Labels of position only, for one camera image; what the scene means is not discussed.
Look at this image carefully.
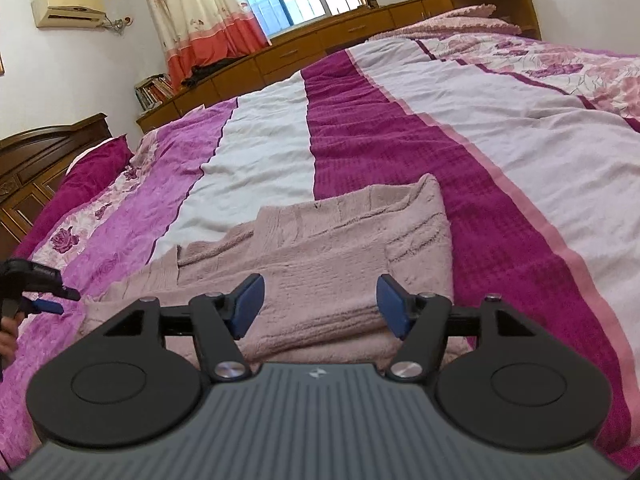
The light wooden cabinet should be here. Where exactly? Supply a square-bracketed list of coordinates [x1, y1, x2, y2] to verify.
[135, 0, 544, 134]

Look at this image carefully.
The striped floral blanket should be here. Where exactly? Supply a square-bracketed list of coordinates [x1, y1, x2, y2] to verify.
[0, 30, 640, 467]

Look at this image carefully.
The magenta velvet pillow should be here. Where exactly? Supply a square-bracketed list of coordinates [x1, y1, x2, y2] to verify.
[14, 134, 135, 257]

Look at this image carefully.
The pink knit cardigan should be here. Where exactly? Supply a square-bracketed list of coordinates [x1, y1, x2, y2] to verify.
[80, 173, 473, 367]

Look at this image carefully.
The dark cloth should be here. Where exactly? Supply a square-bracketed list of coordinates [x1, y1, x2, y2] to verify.
[180, 57, 242, 89]

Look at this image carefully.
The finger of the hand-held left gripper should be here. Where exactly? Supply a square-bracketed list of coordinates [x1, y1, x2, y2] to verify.
[22, 297, 65, 315]
[47, 282, 82, 303]

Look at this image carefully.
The pink knit pillow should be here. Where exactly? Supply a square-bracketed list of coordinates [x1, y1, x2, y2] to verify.
[367, 4, 524, 42]

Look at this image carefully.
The dark wooden headboard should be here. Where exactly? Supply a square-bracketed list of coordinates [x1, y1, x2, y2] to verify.
[0, 112, 113, 258]

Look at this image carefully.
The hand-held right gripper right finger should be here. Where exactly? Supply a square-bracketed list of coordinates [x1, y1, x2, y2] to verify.
[376, 273, 542, 379]

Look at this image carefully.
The wall air conditioner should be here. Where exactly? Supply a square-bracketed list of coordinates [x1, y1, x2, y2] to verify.
[31, 0, 109, 30]

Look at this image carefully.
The row of books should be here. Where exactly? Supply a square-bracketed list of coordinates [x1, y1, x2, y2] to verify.
[133, 73, 177, 112]

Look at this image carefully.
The person's left hand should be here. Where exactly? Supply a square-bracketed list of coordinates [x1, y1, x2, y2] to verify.
[0, 310, 24, 370]

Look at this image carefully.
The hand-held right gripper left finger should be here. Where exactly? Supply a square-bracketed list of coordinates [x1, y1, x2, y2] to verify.
[102, 273, 267, 382]

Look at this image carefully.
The floral curtain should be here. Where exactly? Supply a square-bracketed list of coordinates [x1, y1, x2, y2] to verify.
[136, 0, 273, 92]

